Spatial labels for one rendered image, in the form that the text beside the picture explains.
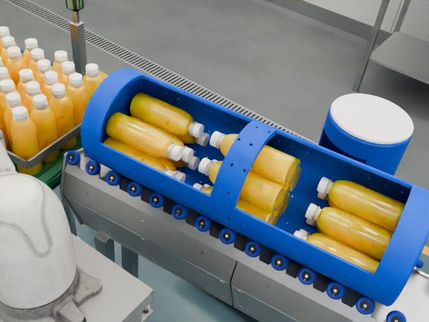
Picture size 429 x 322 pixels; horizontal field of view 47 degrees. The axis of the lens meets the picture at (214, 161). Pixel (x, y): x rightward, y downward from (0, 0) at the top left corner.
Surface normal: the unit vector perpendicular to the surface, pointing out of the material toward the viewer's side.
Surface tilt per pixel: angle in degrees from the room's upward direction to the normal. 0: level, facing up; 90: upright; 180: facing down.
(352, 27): 76
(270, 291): 70
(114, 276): 4
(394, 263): 63
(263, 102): 0
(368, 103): 0
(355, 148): 90
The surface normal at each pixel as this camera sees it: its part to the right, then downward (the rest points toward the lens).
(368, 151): -0.24, 0.62
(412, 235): -0.19, -0.32
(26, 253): 0.47, 0.37
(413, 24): -0.59, 0.48
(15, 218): 0.36, 0.07
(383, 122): 0.10, -0.75
